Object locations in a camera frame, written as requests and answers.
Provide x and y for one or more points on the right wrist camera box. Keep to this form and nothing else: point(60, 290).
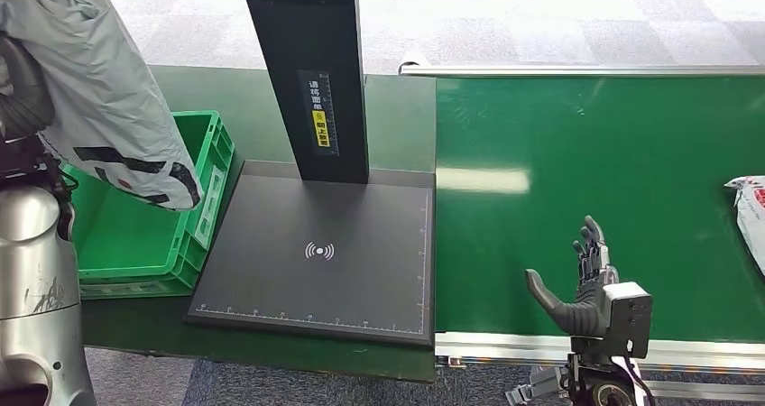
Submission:
point(630, 319)

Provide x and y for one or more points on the green plastic crate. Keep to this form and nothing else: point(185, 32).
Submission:
point(131, 236)

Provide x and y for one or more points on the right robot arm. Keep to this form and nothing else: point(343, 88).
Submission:
point(597, 385)

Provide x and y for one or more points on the black and yellow label sticker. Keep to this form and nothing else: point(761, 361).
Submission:
point(320, 116)

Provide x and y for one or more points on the aluminium conveyor side rail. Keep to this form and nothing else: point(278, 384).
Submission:
point(597, 70)
point(508, 349)

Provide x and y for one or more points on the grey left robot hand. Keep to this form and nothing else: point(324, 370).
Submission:
point(24, 98)

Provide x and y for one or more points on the black inbound scanner machine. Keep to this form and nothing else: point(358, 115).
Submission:
point(358, 272)

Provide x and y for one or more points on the aluminium conveyor frame bar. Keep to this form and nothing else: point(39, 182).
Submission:
point(705, 389)

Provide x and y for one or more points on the green conveyor belt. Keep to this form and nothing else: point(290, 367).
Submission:
point(627, 152)

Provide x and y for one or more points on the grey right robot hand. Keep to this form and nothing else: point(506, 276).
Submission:
point(576, 319)

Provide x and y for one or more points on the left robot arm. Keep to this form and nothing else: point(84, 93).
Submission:
point(36, 272)

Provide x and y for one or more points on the grey plastic mailer package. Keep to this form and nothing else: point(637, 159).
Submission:
point(101, 92)
point(752, 218)

